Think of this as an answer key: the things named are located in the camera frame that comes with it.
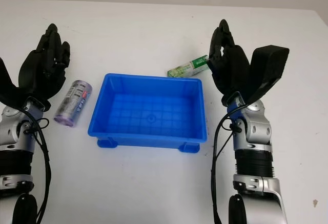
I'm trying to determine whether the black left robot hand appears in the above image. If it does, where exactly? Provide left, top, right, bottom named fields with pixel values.
left=18, top=23, right=71, bottom=111

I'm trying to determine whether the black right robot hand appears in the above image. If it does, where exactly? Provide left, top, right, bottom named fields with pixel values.
left=206, top=19, right=254, bottom=108

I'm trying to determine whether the green toothpaste box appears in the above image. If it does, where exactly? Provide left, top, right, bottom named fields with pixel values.
left=167, top=54, right=210, bottom=78

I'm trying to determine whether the purple garbage bag roll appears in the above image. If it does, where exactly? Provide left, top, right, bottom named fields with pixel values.
left=53, top=79, right=93, bottom=128

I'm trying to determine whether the blue plastic tray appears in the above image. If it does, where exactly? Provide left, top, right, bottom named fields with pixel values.
left=87, top=73, right=208, bottom=154

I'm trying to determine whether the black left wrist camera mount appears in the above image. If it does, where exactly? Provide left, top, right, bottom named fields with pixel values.
left=0, top=57, right=27, bottom=105

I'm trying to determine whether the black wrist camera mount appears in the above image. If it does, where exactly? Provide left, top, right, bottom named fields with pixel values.
left=0, top=57, right=27, bottom=105
left=248, top=45, right=290, bottom=105

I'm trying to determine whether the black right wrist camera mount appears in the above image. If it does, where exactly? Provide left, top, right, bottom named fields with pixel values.
left=248, top=45, right=290, bottom=105

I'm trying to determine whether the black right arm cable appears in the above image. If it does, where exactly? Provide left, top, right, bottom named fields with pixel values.
left=210, top=101, right=247, bottom=224

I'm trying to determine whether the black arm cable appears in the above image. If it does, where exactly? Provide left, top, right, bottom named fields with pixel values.
left=23, top=105, right=52, bottom=224
left=210, top=101, right=247, bottom=224

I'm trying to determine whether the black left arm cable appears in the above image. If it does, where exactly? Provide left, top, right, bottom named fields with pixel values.
left=23, top=105, right=52, bottom=224

